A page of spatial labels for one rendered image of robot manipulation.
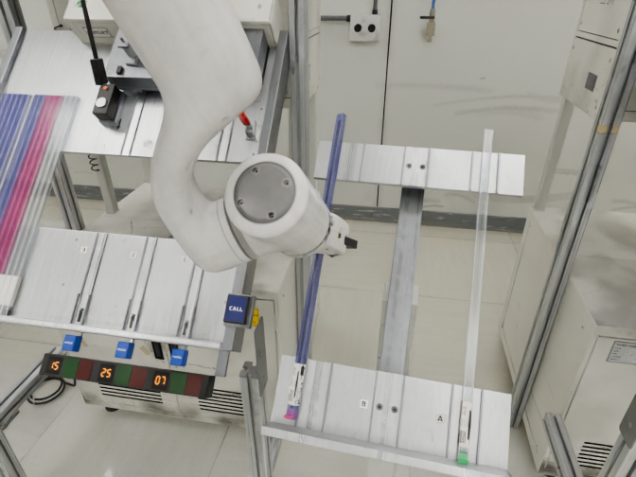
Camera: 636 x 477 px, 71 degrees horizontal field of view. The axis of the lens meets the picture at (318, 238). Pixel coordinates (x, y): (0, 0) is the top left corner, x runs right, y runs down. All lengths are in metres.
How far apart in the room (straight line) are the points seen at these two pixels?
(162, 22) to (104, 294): 0.69
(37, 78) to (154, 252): 0.57
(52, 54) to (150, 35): 0.97
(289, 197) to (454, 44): 2.19
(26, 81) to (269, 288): 0.77
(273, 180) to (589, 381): 1.06
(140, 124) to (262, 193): 0.70
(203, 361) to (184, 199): 0.98
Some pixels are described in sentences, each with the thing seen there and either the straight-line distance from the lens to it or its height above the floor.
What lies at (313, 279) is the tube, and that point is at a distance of 0.71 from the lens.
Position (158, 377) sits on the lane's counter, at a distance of 0.91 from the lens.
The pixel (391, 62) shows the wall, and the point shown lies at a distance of 2.55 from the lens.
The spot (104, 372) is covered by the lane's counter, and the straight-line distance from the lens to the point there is 0.97.
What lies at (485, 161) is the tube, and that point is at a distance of 0.77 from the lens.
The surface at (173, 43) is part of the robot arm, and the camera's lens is 0.38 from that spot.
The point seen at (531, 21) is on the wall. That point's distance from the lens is 2.61.
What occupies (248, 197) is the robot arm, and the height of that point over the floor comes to 1.12.
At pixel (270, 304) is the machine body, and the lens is 1.17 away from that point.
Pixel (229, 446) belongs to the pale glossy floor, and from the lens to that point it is 1.61.
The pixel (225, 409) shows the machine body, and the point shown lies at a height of 0.14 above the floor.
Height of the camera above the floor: 1.29
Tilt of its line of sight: 30 degrees down
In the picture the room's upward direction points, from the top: straight up
